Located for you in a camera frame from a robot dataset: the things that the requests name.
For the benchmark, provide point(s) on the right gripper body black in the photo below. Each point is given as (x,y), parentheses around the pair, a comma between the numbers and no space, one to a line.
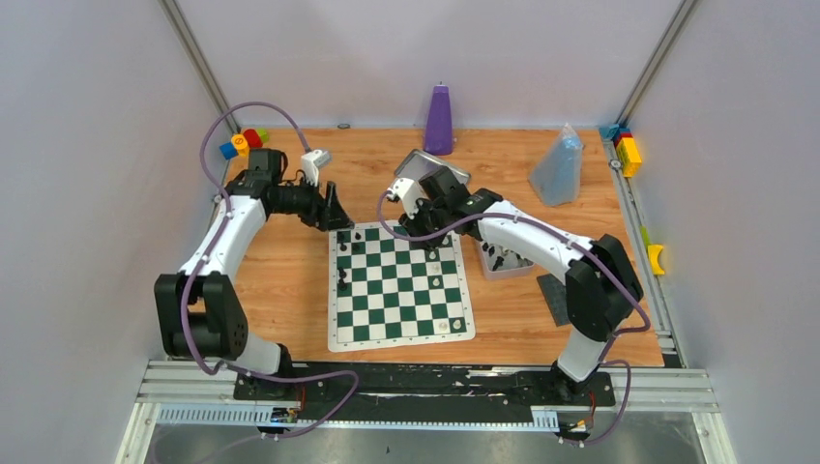
(426,218)

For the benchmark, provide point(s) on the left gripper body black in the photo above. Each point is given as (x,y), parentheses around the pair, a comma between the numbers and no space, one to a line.
(326,208)

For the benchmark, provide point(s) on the metal tin lid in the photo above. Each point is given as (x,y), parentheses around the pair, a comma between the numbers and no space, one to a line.
(418,163)

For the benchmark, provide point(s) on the metal tin box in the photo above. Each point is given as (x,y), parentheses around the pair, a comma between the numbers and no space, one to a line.
(498,262)

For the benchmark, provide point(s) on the grey lego baseplate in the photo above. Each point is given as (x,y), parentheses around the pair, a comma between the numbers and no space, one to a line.
(554,294)

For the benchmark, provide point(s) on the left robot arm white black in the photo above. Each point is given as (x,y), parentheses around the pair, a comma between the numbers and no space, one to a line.
(199,312)

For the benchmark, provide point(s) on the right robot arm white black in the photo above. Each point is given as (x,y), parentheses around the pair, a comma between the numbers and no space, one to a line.
(601,286)

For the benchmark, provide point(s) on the black pawn on board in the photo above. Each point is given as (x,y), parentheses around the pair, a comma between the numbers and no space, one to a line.
(342,284)

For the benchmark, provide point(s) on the green white chess mat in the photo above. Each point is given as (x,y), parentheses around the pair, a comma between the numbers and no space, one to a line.
(389,301)

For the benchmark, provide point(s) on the purple cone bottle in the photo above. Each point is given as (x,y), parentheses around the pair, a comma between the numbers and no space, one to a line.
(439,129)

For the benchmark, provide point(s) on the colourful block stack left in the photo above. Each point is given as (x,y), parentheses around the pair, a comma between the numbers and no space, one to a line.
(240,144)

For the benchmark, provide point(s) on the colourful block stack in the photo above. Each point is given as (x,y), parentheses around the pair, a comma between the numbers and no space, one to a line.
(240,144)
(625,146)

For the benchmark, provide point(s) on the colourful block stack right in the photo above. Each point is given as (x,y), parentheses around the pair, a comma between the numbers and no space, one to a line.
(625,146)

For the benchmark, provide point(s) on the yellow curved block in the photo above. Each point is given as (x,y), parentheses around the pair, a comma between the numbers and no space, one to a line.
(654,251)

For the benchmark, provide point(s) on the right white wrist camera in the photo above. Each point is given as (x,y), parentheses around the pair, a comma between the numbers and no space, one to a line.
(408,193)

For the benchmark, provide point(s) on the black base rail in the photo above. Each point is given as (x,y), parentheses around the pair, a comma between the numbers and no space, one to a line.
(395,392)

